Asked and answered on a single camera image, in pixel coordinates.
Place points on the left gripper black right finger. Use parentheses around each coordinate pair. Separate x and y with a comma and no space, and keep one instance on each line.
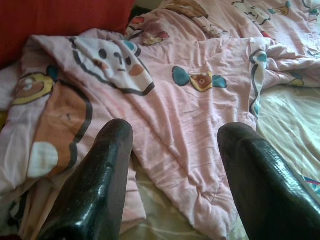
(265,190)

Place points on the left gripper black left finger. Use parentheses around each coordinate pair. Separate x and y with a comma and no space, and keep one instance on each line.
(95,190)

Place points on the colourful comic book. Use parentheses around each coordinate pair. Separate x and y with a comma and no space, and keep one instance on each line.
(313,186)

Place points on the pink cartoon print blanket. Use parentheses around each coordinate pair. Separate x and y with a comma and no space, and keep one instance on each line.
(187,105)

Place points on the beige floral bed sheet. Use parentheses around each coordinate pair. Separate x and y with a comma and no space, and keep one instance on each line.
(287,120)

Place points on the red cushion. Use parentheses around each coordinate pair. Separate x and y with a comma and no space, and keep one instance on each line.
(50,20)

